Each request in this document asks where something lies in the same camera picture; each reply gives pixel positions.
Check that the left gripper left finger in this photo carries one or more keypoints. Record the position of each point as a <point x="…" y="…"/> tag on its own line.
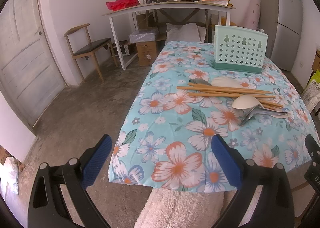
<point x="47" y="207"/>

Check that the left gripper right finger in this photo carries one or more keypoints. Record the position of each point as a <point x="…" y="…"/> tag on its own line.
<point x="275" y="204"/>

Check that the metal spoon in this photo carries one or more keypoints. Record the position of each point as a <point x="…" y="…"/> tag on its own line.
<point x="261" y="111"/>

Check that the white ladle spoon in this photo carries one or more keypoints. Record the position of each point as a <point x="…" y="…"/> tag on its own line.
<point x="248" y="102"/>

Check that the fluffy white rug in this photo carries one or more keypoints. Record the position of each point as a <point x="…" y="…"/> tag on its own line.
<point x="168" y="208"/>

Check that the floral blue tablecloth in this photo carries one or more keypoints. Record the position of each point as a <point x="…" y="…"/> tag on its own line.
<point x="165" y="141"/>

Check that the white door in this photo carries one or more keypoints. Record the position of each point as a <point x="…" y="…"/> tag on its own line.
<point x="29" y="75"/>

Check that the wooden chair black seat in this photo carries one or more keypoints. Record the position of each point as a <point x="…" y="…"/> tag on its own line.
<point x="90" y="49"/>

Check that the brown cardboard box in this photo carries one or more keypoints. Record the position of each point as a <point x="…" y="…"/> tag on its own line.
<point x="147" y="52"/>

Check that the mint green utensil holder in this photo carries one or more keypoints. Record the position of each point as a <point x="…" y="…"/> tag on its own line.
<point x="239" y="49"/>

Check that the grey refrigerator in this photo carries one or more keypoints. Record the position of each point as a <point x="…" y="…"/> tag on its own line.
<point x="282" y="21"/>

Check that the pink rolled mat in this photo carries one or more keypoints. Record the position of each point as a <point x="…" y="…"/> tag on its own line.
<point x="252" y="15"/>

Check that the white pillow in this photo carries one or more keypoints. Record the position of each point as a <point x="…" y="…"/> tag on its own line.
<point x="188" y="32"/>

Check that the red plastic bag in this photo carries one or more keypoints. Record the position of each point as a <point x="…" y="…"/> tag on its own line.
<point x="121" y="4"/>

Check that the white side table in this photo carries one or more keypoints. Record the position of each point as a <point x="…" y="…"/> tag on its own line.
<point x="198" y="5"/>

